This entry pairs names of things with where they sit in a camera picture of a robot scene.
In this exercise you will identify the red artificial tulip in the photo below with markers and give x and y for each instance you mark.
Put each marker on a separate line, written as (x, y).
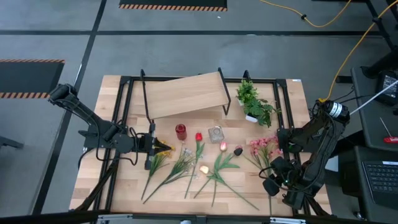
(198, 137)

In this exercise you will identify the pink blossom flower spray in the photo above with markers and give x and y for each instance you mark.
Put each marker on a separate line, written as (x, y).
(262, 144)

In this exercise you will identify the dark grey side table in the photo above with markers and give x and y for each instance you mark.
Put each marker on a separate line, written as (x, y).
(370, 130)

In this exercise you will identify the dark purple artificial tulip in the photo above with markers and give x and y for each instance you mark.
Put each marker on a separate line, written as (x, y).
(237, 151)

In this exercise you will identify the black metal stand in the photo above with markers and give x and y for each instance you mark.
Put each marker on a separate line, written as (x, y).
(377, 67)

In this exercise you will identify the black side desk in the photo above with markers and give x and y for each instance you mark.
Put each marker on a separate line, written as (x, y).
(351, 174)

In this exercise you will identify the black front crossbar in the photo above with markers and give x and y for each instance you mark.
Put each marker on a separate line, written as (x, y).
(155, 217)

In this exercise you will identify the black device with screen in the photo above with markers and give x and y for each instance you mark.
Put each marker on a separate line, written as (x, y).
(388, 87)

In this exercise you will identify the silver metal bracket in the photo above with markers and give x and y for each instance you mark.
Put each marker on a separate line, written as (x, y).
(115, 219)
(287, 221)

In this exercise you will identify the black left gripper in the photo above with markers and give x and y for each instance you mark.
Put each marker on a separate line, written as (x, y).
(146, 143)

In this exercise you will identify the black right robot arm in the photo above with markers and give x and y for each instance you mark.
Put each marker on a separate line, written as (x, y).
(314, 146)

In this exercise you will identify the pink artificial tulip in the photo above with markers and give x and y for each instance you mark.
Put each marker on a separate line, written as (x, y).
(223, 146)

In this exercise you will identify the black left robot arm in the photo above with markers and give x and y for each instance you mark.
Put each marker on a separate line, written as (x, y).
(93, 119)

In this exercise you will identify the white artificial flower bunch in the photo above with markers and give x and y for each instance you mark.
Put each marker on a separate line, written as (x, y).
(177, 169)

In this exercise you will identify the clear crystal glass vase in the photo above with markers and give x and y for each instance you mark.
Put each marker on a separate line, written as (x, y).
(216, 134)

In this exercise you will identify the yellow artificial flower bunch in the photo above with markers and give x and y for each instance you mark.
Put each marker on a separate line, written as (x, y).
(155, 165)

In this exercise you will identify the cream artificial tulip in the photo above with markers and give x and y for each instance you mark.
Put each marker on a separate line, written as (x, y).
(204, 170)

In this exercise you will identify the broad-leaf potted plant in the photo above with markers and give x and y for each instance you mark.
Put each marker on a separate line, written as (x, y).
(259, 109)

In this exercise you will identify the wide black striped-edge floor mat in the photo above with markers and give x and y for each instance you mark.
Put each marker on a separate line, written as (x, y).
(171, 3)

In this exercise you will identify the red ribbed glass vase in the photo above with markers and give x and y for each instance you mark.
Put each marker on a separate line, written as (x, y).
(181, 132)

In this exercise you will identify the black metal table frame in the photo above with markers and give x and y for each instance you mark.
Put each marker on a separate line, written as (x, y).
(267, 80)

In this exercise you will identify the dark grey metal leg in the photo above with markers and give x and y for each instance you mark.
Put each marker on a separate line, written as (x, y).
(9, 142)

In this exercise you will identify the white paper sheet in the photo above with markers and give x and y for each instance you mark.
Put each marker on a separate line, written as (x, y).
(333, 165)

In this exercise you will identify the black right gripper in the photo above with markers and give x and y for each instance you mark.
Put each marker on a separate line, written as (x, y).
(281, 169)

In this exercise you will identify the wooden shelf with black legs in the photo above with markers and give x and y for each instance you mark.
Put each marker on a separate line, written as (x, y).
(186, 95)

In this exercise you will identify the black floor mat two stripes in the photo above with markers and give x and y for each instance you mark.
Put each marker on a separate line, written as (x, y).
(28, 77)

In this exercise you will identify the black laptop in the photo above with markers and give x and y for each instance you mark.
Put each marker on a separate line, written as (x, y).
(382, 180)

